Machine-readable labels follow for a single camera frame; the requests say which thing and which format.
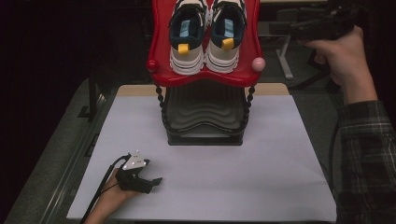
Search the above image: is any dark metal stand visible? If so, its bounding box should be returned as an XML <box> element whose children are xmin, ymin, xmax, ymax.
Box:
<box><xmin>77</xmin><ymin>69</ymin><xmax>108</xmax><ymax>121</ymax></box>

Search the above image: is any white metal stand leg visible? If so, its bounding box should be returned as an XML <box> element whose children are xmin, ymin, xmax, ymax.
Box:
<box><xmin>276</xmin><ymin>33</ymin><xmax>295</xmax><ymax>80</ymax></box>

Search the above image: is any white table cover sheet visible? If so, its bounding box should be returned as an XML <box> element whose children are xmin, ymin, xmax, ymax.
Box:
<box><xmin>65</xmin><ymin>94</ymin><xmax>338</xmax><ymax>223</ymax></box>

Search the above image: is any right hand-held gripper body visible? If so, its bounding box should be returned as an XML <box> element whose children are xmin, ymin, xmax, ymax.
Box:
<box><xmin>290</xmin><ymin>4</ymin><xmax>361</xmax><ymax>42</ymax></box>

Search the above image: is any navy and white sneaker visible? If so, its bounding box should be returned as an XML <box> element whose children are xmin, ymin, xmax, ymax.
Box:
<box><xmin>205</xmin><ymin>0</ymin><xmax>248</xmax><ymax>75</ymax></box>
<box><xmin>168</xmin><ymin>0</ymin><xmax>210</xmax><ymax>77</ymax></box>

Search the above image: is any red and black shoe rack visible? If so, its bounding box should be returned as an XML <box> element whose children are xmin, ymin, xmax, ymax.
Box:
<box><xmin>146</xmin><ymin>0</ymin><xmax>267</xmax><ymax>147</ymax></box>

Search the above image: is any person's left hand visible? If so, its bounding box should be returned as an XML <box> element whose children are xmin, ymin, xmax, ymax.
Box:
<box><xmin>98</xmin><ymin>167</ymin><xmax>141</xmax><ymax>203</ymax></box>

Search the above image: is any grey metal table rail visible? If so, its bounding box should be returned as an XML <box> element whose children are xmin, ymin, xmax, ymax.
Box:
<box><xmin>38</xmin><ymin>92</ymin><xmax>108</xmax><ymax>224</ymax></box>

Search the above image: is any black stand base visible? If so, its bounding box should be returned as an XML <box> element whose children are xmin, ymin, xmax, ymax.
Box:
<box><xmin>288</xmin><ymin>49</ymin><xmax>342</xmax><ymax>93</ymax></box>

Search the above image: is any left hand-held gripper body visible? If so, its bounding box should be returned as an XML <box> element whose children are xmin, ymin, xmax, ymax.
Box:
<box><xmin>115</xmin><ymin>150</ymin><xmax>154</xmax><ymax>194</ymax></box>

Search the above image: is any person's right hand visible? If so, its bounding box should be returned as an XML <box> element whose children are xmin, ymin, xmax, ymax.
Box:
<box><xmin>297</xmin><ymin>25</ymin><xmax>379</xmax><ymax>105</ymax></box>

